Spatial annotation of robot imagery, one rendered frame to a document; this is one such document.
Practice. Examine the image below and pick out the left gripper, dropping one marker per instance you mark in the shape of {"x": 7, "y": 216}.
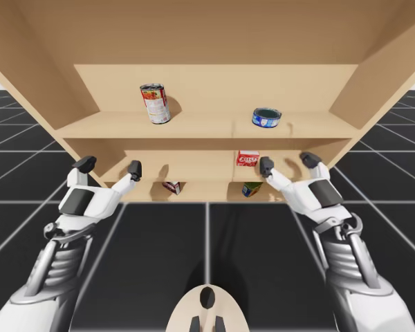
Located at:
{"x": 86, "y": 204}

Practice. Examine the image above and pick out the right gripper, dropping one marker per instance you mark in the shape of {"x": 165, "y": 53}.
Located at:
{"x": 314, "y": 197}

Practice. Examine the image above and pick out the pale wooden shelf unit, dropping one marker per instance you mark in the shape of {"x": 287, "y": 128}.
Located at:
{"x": 207, "y": 41}

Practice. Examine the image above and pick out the green and blue rectangular can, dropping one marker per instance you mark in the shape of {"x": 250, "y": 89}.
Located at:
{"x": 251, "y": 189}

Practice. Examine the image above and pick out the blue flat can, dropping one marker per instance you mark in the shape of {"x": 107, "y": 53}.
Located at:
{"x": 265, "y": 119}

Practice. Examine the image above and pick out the red and white carton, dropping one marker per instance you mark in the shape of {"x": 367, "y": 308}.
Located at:
{"x": 173, "y": 186}

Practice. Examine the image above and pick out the red and white can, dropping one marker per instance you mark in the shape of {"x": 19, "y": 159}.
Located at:
{"x": 155, "y": 103}

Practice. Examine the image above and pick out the tan robot part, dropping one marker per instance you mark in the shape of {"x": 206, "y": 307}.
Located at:
{"x": 207, "y": 309}

